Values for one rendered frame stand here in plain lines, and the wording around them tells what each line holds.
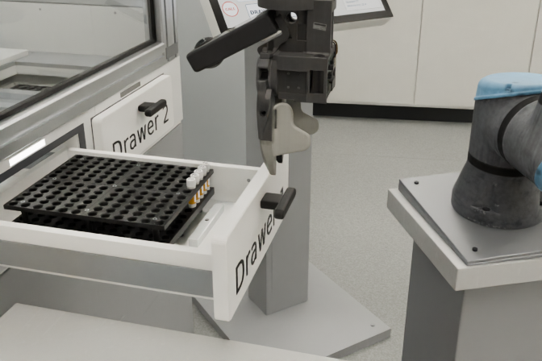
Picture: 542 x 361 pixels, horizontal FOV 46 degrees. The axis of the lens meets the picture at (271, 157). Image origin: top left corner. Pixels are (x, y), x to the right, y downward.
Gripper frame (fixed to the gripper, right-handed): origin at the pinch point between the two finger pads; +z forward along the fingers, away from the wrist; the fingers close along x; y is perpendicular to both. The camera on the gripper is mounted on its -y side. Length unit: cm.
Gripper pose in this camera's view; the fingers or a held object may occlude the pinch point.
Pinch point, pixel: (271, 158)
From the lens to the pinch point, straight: 78.4
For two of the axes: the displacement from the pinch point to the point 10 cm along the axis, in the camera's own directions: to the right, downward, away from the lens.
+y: 9.7, 0.9, -2.1
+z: 0.0, 9.2, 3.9
